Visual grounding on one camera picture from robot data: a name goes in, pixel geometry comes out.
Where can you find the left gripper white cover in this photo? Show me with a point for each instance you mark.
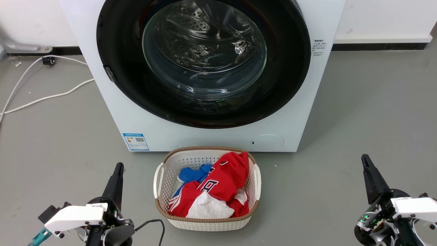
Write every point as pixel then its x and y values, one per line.
pixel 75 216

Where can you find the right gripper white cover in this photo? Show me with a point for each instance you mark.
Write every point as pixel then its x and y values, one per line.
pixel 414 208

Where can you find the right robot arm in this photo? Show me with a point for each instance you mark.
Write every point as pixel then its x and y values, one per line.
pixel 370 235

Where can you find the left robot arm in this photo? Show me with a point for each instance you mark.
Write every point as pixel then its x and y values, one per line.
pixel 119 236

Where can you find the white front-load washing machine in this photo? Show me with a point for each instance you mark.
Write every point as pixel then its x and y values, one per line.
pixel 102 102

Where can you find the round black glass washer door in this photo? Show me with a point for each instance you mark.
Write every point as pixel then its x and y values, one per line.
pixel 116 41

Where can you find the blue energy label sticker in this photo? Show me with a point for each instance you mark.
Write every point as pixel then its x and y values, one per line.
pixel 136 141

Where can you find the white woven laundry basket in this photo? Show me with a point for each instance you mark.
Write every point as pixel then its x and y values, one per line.
pixel 170 171

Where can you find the blue garment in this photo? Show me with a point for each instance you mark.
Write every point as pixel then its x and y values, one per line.
pixel 193 173

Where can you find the white garment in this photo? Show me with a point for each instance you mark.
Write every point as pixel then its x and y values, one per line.
pixel 209 208

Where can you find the red sports jersey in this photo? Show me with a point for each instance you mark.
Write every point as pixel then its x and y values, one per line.
pixel 227 177

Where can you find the round white filter cover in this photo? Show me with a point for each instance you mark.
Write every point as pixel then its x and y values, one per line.
pixel 267 142

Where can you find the small black caster wheel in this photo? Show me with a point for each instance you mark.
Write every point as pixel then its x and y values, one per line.
pixel 48 60

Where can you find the small printed text sticker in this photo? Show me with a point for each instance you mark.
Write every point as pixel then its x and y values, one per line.
pixel 319 48

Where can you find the steel washer drum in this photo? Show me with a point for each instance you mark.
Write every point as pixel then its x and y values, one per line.
pixel 201 44

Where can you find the grey metal floor bracket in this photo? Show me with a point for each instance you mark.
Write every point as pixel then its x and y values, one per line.
pixel 24 47

